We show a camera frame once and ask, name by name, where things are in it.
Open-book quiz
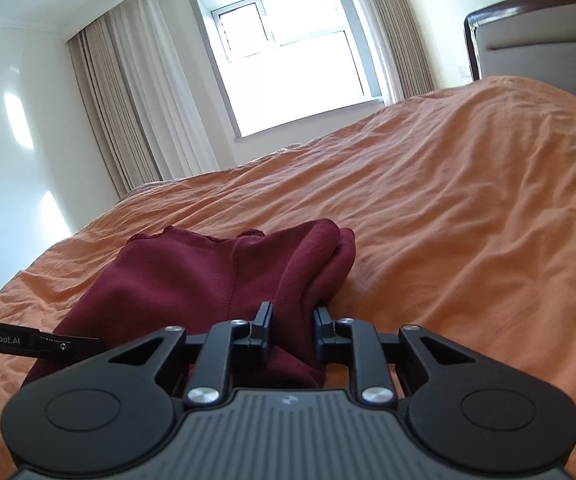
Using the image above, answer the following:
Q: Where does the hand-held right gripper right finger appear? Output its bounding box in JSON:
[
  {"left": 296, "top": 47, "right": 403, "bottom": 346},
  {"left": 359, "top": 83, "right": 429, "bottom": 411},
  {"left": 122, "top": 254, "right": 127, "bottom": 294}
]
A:
[{"left": 313, "top": 305, "right": 477, "bottom": 406}]

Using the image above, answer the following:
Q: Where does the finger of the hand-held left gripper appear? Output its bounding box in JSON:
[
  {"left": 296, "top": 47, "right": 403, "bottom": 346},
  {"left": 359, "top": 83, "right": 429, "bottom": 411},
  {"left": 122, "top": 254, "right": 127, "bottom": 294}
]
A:
[{"left": 38, "top": 332, "right": 107, "bottom": 364}]

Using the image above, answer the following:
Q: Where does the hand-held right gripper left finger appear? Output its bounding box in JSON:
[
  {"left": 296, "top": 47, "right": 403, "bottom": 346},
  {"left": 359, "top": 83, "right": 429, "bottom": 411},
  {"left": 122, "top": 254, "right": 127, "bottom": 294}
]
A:
[{"left": 108, "top": 301, "right": 275, "bottom": 408}]

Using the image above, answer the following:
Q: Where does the maroon long-sleeved shirt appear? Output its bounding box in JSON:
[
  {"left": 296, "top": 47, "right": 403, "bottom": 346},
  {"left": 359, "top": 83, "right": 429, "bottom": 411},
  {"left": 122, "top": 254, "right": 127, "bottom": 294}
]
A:
[{"left": 23, "top": 218, "right": 357, "bottom": 392}]

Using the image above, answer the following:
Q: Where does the orange bed blanket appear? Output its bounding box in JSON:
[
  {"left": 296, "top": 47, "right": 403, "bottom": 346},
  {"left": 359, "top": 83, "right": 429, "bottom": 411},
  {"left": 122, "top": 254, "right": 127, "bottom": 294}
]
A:
[{"left": 0, "top": 75, "right": 576, "bottom": 480}]

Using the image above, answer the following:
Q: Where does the beige curtain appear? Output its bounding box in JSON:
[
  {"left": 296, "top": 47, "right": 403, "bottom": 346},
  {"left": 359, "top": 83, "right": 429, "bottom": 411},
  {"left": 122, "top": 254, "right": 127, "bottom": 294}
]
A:
[
  {"left": 68, "top": 5, "right": 170, "bottom": 199},
  {"left": 358, "top": 0, "right": 437, "bottom": 102}
]

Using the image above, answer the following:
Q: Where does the white sheer curtain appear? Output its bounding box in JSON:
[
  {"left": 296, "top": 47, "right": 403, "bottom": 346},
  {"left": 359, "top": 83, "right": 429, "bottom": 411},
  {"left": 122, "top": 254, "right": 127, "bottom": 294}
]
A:
[
  {"left": 108, "top": 0, "right": 222, "bottom": 181},
  {"left": 338, "top": 0, "right": 404, "bottom": 106}
]

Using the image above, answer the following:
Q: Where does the white-framed window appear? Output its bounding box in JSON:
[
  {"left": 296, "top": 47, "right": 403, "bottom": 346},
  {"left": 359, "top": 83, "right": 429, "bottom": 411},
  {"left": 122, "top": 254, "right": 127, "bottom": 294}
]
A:
[{"left": 185, "top": 0, "right": 387, "bottom": 141}]

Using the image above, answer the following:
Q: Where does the padded headboard with dark frame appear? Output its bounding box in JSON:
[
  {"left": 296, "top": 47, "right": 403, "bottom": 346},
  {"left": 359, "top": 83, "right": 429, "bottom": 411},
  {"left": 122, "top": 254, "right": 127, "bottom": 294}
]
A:
[{"left": 463, "top": 0, "right": 576, "bottom": 107}]

